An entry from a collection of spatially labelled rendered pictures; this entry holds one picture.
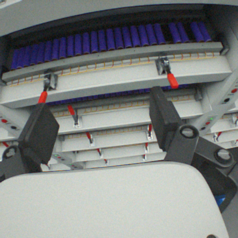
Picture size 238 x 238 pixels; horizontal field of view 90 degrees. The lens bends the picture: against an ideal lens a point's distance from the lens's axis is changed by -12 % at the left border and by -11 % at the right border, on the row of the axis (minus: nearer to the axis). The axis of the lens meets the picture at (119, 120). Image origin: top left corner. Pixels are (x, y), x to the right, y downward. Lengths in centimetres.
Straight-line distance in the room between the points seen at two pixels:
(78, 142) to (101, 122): 24
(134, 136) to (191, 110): 28
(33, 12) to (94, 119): 34
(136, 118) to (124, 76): 19
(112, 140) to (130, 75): 38
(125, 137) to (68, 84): 39
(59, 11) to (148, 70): 21
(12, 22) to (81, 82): 17
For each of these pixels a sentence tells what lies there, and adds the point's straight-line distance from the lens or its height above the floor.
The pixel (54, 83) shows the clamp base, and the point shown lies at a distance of 35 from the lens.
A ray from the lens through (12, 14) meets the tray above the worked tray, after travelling 28.
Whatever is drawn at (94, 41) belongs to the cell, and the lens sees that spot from 37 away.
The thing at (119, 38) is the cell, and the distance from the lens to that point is 36.
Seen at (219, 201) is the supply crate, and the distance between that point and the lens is 84.
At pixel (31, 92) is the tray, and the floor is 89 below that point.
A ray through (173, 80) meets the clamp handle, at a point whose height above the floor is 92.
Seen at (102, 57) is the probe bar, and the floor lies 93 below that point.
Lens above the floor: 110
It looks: 58 degrees down
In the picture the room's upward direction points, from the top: 10 degrees counter-clockwise
